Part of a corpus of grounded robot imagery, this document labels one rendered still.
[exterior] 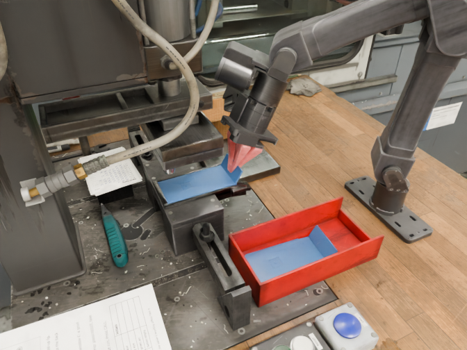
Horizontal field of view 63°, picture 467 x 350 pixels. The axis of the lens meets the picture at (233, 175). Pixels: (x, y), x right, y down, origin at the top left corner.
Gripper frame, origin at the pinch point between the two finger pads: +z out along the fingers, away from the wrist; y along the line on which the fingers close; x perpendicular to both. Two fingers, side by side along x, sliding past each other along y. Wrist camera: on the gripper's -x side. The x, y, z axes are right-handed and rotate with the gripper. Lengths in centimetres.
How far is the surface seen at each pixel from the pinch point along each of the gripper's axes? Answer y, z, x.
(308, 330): -1.5, 8.8, 32.3
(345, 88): -74, -17, -54
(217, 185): 3.3, 3.2, 2.4
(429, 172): -48, -12, 9
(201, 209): 7.4, 6.0, 6.9
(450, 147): -167, -10, -54
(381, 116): -105, -12, -56
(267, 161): -15.6, 1.1, -9.3
